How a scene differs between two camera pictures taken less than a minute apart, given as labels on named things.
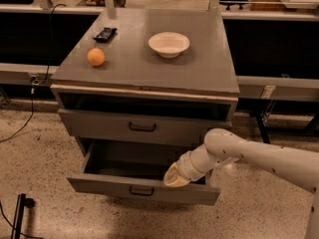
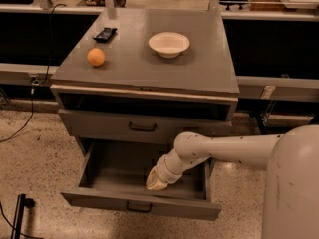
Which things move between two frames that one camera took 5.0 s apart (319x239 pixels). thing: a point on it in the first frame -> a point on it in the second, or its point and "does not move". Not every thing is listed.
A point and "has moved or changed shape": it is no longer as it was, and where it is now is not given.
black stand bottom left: (22, 203) does not move
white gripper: (188, 166) -> (164, 170)
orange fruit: (96, 57) does not move
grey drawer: (136, 169) has moved or changed shape
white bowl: (168, 44) does not move
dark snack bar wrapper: (106, 35) does not move
